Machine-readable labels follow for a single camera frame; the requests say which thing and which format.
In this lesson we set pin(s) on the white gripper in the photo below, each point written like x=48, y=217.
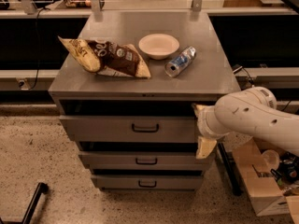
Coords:
x=203, y=122

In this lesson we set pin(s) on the grey bottom drawer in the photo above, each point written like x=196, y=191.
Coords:
x=175, y=182

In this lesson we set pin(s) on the grey metal drawer cabinet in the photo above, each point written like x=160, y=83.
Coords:
x=79, y=93

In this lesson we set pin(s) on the clear glass in box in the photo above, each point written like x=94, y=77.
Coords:
x=271, y=158

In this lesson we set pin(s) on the cardboard box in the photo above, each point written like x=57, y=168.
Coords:
x=264, y=194

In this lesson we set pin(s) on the black floor stand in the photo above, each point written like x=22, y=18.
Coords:
x=41, y=188

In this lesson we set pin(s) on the brown chip bag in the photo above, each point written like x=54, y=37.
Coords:
x=107, y=58

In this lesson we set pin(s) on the grey drawer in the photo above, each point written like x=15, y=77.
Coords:
x=113, y=160
x=175, y=182
x=130, y=129

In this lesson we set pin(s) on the grey top drawer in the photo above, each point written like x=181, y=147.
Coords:
x=130, y=129

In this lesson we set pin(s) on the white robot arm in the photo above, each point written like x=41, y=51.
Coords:
x=253, y=112

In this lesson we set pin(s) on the white paper bowl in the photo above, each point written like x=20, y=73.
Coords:
x=158, y=46

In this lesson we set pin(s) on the dark bottles in box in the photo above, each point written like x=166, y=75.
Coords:
x=287, y=172

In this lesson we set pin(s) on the grey middle drawer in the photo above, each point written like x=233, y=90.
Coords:
x=113, y=160

